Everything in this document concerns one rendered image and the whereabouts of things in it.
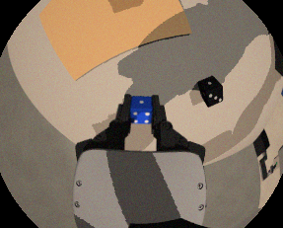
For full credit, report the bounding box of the tan square mat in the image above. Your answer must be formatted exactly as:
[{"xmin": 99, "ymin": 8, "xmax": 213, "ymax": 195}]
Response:
[{"xmin": 39, "ymin": 0, "xmax": 192, "ymax": 81}]

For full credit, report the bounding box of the blue die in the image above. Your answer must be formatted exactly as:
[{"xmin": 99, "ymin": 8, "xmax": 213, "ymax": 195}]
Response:
[{"xmin": 130, "ymin": 96, "xmax": 153, "ymax": 124}]

